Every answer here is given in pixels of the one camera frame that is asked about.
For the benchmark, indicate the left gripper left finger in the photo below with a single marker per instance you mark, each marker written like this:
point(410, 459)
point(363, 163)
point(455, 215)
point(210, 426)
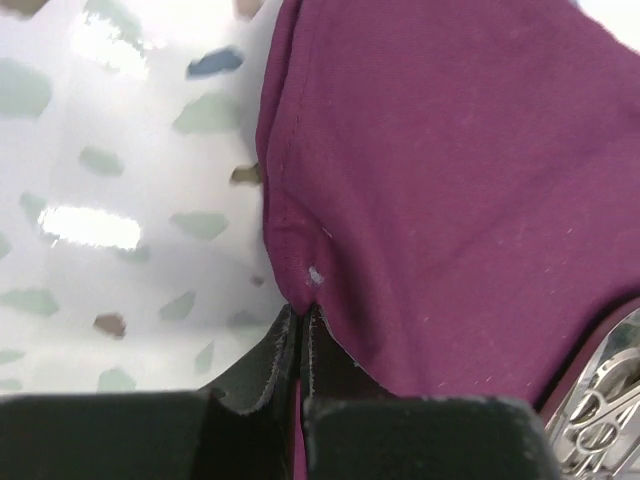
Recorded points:
point(238, 426)

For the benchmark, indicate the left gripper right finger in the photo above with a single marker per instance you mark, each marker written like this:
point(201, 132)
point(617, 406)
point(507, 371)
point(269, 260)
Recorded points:
point(356, 429)

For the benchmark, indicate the purple surgical cloth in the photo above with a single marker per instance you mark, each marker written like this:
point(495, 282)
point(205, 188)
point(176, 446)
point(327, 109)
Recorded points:
point(456, 185)

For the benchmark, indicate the steel instrument tray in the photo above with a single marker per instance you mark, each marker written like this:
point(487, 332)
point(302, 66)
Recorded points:
point(619, 332)

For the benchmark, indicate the steel scissors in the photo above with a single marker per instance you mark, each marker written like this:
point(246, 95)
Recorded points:
point(596, 435)

